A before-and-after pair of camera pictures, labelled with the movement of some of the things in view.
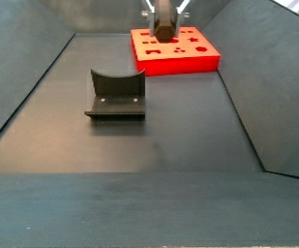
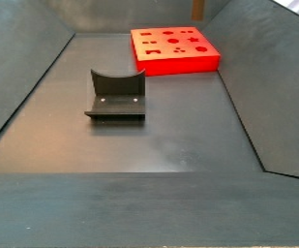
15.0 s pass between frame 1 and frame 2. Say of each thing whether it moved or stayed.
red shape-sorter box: stayed
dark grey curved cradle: stayed
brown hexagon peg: moved
